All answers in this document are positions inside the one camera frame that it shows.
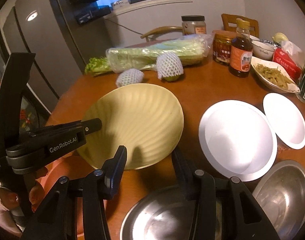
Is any shallow steel plate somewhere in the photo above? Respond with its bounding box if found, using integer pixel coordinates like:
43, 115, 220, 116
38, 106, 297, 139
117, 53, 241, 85
252, 160, 305, 239

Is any large steel bowl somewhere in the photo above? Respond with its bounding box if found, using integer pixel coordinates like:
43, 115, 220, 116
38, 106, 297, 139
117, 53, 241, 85
119, 184, 222, 240

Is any large white bowl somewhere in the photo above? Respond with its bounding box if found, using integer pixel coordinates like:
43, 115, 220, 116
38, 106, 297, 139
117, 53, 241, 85
199, 100, 277, 181

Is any person's left hand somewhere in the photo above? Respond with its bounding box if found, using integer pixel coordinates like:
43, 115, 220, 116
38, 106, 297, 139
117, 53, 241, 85
0, 166, 49, 233

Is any small foam-netted fruit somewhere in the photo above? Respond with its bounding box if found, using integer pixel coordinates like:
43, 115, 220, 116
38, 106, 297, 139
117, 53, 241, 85
116, 68, 144, 88

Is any large foam-netted fruit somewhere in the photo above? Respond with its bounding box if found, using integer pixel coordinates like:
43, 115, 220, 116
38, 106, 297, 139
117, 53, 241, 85
156, 52, 184, 82

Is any small white plate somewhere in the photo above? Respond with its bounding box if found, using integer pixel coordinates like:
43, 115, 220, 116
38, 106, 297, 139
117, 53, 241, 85
263, 93, 305, 150

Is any curved wooden chair back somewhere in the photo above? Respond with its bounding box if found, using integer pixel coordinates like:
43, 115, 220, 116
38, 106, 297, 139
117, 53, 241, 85
140, 26, 183, 42

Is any grey refrigerator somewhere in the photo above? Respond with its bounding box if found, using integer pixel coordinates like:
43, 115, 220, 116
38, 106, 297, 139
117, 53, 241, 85
0, 0, 112, 112

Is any wrapped napa cabbage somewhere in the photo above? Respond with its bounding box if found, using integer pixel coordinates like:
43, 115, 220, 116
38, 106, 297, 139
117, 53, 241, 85
84, 34, 214, 76

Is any white dish of vegetables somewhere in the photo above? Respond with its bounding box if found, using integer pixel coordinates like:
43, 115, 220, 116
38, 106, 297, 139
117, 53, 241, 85
251, 56, 300, 94

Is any black lid glass jar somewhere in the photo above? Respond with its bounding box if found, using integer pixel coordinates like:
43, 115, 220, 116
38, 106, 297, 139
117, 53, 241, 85
181, 15, 207, 35

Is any dark sauce bottle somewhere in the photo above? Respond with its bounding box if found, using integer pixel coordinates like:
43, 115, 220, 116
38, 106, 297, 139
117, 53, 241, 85
229, 18, 253, 77

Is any orange lid pickle jar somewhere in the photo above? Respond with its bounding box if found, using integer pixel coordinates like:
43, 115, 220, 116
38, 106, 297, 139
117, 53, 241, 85
213, 30, 237, 66

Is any red tissue pack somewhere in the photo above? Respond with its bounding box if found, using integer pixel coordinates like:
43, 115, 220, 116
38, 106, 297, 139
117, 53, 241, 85
272, 41, 305, 82

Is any white ceramic rice bowl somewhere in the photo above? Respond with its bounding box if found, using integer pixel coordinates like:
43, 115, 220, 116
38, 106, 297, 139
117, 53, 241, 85
251, 40, 275, 61

